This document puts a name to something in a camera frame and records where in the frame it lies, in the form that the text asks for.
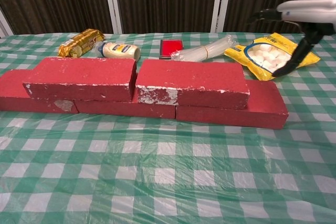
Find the red brick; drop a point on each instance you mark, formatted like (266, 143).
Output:
(118, 109)
(13, 90)
(78, 74)
(262, 103)
(191, 79)

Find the white mayonnaise bottle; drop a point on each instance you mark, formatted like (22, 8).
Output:
(120, 50)

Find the gold biscuit pack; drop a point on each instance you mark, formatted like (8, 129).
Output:
(81, 43)

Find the green white checked tablecloth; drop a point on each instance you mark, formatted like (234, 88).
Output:
(78, 155)

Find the bundle of clear wrapped straws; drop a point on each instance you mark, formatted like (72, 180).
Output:
(199, 53)

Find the red ink pad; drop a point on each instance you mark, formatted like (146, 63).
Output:
(170, 48)

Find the yellow marshmallow bag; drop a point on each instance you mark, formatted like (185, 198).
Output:
(262, 53)

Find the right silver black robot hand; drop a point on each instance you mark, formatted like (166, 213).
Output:
(307, 11)

